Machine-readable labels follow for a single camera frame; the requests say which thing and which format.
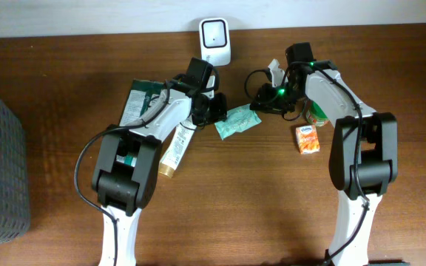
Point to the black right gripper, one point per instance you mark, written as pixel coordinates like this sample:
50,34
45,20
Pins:
269,102

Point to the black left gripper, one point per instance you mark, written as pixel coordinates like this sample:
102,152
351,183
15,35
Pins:
222,111

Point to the white tube with gold cap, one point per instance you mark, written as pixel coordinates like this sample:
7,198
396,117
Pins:
173,155

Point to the green lidded jar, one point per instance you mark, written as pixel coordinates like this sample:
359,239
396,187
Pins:
316,116

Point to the mint green wipes packet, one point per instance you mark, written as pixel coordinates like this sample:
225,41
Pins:
238,120

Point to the dark green wipes pack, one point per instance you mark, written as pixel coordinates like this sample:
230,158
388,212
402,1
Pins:
139,99

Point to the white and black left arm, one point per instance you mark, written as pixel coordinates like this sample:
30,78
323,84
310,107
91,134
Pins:
157,123

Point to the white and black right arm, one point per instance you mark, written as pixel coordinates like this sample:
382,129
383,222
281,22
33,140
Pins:
363,159

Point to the white barcode scanner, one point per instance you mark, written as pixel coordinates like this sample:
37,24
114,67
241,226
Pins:
215,43

